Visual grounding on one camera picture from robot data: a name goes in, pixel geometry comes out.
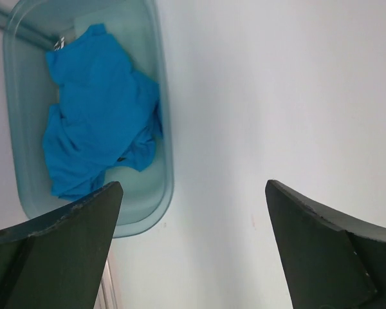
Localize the teal translucent plastic bin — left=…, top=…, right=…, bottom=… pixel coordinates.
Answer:
left=3, top=1, right=174, bottom=238

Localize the left aluminium frame post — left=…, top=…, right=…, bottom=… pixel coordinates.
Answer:
left=0, top=7, right=58, bottom=50

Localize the blue t-shirt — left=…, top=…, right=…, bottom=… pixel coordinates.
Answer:
left=42, top=24, right=162, bottom=201

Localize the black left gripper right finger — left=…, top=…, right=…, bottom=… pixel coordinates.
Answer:
left=265, top=180, right=386, bottom=308

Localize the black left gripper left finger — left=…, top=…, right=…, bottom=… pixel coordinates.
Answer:
left=0, top=182, right=123, bottom=308

